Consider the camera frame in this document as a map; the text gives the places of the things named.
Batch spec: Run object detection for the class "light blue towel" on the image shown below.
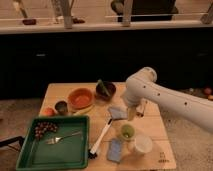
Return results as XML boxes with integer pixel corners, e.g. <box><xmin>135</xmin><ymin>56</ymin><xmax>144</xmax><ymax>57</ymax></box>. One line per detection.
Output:
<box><xmin>108</xmin><ymin>106</ymin><xmax>127</xmax><ymax>120</ymax></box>

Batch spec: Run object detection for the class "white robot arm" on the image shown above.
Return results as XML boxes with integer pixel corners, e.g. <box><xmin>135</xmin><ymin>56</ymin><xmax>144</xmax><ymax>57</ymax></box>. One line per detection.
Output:
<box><xmin>122</xmin><ymin>67</ymin><xmax>213</xmax><ymax>133</ymax></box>

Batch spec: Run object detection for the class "small green cup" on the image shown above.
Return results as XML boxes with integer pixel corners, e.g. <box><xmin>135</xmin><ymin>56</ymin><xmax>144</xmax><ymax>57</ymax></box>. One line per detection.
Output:
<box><xmin>120</xmin><ymin>124</ymin><xmax>135</xmax><ymax>141</ymax></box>

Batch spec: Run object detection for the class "small dark metal cup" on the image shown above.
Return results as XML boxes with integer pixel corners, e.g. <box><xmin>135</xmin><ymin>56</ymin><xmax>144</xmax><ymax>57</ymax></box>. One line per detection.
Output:
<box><xmin>55</xmin><ymin>101</ymin><xmax>68</xmax><ymax>115</ymax></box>

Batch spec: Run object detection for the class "dark brown bowl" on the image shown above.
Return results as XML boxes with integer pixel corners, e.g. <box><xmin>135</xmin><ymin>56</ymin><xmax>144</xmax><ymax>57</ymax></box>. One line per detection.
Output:
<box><xmin>96</xmin><ymin>80</ymin><xmax>116</xmax><ymax>101</ymax></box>

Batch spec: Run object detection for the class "white plastic container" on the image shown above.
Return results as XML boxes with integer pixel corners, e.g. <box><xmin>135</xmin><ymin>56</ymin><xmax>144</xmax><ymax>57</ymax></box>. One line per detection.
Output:
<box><xmin>131</xmin><ymin>134</ymin><xmax>153</xmax><ymax>155</ymax></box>

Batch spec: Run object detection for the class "wooden table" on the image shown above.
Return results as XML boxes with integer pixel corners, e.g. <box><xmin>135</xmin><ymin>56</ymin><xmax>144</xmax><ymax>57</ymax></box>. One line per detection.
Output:
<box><xmin>40</xmin><ymin>83</ymin><xmax>176</xmax><ymax>171</ymax></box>

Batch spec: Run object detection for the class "blue sponge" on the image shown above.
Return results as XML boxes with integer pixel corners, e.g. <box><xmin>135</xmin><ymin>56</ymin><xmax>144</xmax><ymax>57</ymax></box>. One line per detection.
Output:
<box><xmin>107</xmin><ymin>138</ymin><xmax>122</xmax><ymax>163</ymax></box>

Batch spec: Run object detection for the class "green vegetable in bowl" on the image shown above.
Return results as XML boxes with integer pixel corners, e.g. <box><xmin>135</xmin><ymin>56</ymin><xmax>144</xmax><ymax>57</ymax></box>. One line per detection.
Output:
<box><xmin>98</xmin><ymin>79</ymin><xmax>110</xmax><ymax>97</ymax></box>

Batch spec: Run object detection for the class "orange bowl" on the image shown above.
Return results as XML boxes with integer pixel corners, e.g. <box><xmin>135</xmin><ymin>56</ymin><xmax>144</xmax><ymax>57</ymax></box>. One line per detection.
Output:
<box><xmin>68</xmin><ymin>88</ymin><xmax>94</xmax><ymax>109</ymax></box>

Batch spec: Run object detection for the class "green plastic tray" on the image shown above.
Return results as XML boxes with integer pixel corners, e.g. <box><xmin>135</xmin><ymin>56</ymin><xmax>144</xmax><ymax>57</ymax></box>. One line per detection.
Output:
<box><xmin>16</xmin><ymin>116</ymin><xmax>90</xmax><ymax>171</ymax></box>

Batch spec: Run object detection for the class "orange round fruit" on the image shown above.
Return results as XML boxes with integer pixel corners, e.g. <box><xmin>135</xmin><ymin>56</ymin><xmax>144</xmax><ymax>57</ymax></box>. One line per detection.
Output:
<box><xmin>41</xmin><ymin>107</ymin><xmax>55</xmax><ymax>116</ymax></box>

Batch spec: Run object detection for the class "silver fork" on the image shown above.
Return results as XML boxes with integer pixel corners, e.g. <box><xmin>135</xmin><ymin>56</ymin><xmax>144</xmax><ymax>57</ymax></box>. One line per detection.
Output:
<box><xmin>45</xmin><ymin>131</ymin><xmax>82</xmax><ymax>145</ymax></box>

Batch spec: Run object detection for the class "bunch of red grapes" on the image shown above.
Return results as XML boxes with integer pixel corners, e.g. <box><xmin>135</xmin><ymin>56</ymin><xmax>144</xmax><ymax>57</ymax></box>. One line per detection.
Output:
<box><xmin>34</xmin><ymin>122</ymin><xmax>58</xmax><ymax>140</ymax></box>

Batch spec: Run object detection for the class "black chair part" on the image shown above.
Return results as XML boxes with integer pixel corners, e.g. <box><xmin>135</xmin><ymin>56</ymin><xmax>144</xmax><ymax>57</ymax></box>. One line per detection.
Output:
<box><xmin>0</xmin><ymin>136</ymin><xmax>25</xmax><ymax>147</ymax></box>

